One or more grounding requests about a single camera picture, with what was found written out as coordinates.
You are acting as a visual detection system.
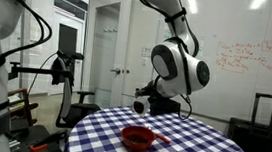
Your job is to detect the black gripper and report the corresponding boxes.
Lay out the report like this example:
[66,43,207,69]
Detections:
[134,75,161,101]

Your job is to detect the dark coffee beans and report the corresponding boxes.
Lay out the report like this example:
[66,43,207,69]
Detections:
[132,100,146,115]
[126,133,149,145]

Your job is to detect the white cup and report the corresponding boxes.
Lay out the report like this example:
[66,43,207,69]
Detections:
[131,95,152,119]

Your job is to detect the red plastic bowl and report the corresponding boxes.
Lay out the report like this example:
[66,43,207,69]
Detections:
[119,124,157,152]

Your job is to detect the black office chair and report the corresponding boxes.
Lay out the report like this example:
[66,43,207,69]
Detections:
[51,57,106,133]

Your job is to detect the blue white checkered tablecloth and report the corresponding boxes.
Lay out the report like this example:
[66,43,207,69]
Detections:
[64,101,266,152]

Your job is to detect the white door dark window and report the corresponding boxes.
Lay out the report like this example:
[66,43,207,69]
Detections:
[44,6,90,99]

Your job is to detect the brown wooden chair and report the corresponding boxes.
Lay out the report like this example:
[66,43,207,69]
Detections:
[5,86,41,128]

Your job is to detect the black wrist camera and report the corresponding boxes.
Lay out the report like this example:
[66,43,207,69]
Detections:
[148,96,195,122]

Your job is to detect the white wall notice sign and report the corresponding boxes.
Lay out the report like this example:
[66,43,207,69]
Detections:
[141,46,154,59]

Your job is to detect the wall whiteboard with writing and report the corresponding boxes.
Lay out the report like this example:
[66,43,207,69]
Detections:
[148,0,272,127]

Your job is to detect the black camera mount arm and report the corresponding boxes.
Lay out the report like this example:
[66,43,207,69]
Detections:
[7,44,86,89]

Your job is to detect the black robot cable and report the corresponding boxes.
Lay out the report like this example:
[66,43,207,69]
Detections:
[0,0,57,79]

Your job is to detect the orange handled tool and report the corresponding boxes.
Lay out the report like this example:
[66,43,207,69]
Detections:
[28,141,49,152]

